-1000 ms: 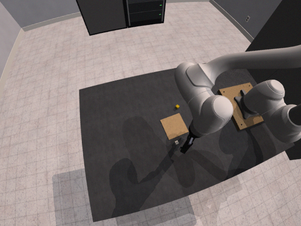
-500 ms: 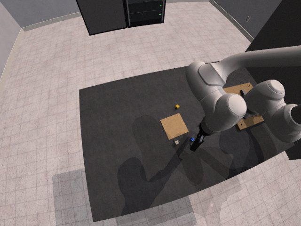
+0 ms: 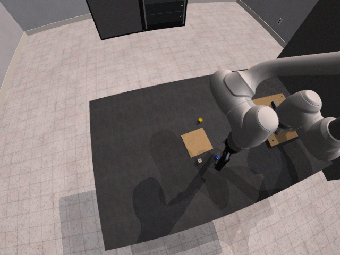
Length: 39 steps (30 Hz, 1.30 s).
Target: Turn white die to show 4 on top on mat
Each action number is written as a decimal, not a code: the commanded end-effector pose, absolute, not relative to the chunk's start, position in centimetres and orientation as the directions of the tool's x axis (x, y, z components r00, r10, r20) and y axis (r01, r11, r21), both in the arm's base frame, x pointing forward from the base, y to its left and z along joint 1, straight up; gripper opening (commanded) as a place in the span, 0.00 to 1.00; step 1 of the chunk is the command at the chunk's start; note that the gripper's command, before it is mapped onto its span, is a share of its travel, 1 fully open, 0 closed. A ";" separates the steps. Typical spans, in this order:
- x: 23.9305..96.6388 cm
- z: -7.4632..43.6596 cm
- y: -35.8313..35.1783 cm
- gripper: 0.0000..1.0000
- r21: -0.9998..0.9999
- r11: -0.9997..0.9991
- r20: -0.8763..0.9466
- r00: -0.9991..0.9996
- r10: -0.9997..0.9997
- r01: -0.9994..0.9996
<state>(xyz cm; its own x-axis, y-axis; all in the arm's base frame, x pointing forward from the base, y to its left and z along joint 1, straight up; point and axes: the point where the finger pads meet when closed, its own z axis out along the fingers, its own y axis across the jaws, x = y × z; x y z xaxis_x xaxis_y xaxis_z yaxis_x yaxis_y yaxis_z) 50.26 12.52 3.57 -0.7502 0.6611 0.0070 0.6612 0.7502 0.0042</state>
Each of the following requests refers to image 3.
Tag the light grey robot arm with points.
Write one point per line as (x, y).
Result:
(252, 125)

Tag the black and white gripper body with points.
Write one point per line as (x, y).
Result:
(229, 150)

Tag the peach flat square mat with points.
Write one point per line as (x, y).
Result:
(196, 142)

